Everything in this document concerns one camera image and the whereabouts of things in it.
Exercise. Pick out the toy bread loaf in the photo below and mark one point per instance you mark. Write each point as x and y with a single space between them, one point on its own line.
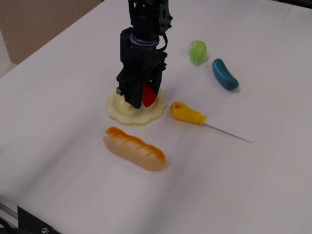
134 149

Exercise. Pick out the aluminium table frame rail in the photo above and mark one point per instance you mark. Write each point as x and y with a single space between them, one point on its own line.
9 212

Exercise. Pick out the yellow handled toy knife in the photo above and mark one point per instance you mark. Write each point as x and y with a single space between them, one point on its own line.
181 111

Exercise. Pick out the green toy pear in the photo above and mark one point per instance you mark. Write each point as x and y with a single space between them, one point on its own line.
197 51

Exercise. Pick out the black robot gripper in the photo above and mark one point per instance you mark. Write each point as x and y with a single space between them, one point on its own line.
141 64

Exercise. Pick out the teal toy cucumber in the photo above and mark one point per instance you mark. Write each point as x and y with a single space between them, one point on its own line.
223 76

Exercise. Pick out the pale yellow scalloped plate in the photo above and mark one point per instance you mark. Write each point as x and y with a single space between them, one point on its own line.
117 108

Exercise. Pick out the red and white toy sushi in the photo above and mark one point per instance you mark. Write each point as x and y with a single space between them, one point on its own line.
148 96

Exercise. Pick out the black corner bracket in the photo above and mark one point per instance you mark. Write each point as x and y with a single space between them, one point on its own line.
32 224

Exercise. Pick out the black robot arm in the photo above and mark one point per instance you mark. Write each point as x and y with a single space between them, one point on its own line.
150 20

